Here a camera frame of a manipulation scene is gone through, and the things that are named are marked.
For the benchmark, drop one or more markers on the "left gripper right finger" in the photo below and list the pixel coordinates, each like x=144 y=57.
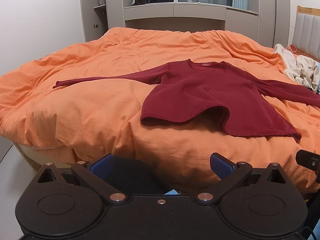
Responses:
x=231 y=176

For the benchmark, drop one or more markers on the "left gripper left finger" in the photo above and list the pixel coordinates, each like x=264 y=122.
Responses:
x=91 y=175

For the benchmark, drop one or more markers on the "dark red long-sleeve sweater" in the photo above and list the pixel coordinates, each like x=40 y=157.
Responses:
x=184 y=89

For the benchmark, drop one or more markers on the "orange duvet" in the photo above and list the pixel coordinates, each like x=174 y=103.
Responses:
x=71 y=105

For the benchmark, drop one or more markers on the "light blue garment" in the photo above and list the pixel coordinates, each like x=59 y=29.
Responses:
x=317 y=72

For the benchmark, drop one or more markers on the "beige crumpled garment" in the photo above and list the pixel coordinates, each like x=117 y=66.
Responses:
x=299 y=68

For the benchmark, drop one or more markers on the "grey padded headboard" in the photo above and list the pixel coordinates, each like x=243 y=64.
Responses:
x=306 y=35

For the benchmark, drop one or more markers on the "light wooden bed frame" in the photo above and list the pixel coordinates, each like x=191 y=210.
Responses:
x=32 y=157

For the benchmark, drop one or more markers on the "grey wall cabinet unit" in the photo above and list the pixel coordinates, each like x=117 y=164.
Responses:
x=266 y=21

